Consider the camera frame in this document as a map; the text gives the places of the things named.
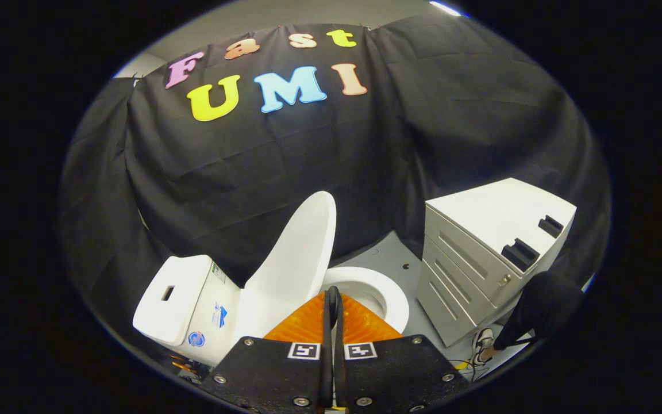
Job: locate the silver cabinet lock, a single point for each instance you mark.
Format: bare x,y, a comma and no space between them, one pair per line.
504,280

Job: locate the black holder on cabinet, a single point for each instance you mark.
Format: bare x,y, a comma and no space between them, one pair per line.
550,226
519,255

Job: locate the white toilet lid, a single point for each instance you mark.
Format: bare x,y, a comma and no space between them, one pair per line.
296,264

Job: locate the person's white shoe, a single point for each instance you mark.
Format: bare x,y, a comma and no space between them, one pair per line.
483,345

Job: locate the white toilet tank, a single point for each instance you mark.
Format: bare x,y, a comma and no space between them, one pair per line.
181,299

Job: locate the grey drawer cabinet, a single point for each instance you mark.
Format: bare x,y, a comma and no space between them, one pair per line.
469,253

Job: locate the person's leg in dark trousers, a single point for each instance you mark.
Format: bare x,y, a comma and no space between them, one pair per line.
543,305

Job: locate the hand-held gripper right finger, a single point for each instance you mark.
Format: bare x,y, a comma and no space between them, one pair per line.
342,374

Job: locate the black backdrop cloth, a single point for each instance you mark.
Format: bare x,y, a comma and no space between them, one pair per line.
250,167

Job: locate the small ceiling light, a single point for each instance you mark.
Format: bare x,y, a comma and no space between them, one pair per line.
445,8

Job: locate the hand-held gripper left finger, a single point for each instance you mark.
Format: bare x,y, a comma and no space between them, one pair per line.
326,368

